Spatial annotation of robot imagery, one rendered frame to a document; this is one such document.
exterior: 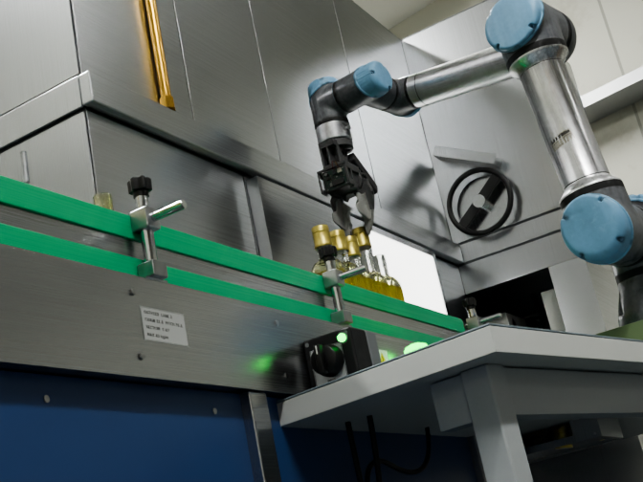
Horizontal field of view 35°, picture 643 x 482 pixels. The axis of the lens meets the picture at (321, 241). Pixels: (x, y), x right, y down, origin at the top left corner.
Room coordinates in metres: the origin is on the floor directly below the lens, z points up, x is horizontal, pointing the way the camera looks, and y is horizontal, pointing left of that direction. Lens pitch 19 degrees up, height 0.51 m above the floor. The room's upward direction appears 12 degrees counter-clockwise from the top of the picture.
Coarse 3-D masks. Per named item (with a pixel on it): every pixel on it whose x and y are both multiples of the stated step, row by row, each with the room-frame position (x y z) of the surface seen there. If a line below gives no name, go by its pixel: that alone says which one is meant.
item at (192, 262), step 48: (0, 192) 0.94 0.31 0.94; (48, 192) 1.00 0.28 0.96; (0, 240) 0.93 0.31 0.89; (48, 240) 0.99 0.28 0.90; (96, 240) 1.06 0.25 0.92; (192, 240) 1.23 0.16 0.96; (192, 288) 1.21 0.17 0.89; (240, 288) 1.31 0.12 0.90; (288, 288) 1.43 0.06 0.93; (432, 336) 1.88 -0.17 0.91
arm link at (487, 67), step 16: (448, 64) 1.92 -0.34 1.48; (464, 64) 1.89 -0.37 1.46; (480, 64) 1.87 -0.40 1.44; (496, 64) 1.85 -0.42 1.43; (400, 80) 1.99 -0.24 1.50; (416, 80) 1.96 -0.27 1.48; (432, 80) 1.94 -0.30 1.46; (448, 80) 1.92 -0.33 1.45; (464, 80) 1.91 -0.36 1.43; (480, 80) 1.89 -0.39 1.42; (496, 80) 1.89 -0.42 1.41; (400, 96) 1.99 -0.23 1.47; (416, 96) 1.98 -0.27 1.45; (432, 96) 1.96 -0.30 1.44; (448, 96) 1.96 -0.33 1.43; (400, 112) 2.04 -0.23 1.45; (416, 112) 2.07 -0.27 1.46
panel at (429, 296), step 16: (384, 240) 2.43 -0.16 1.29; (400, 256) 2.50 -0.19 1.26; (416, 256) 2.60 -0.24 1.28; (400, 272) 2.48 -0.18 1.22; (416, 272) 2.58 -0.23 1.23; (432, 272) 2.68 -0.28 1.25; (416, 288) 2.55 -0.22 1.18; (432, 288) 2.65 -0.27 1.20; (416, 304) 2.53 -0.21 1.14; (432, 304) 2.63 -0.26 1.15
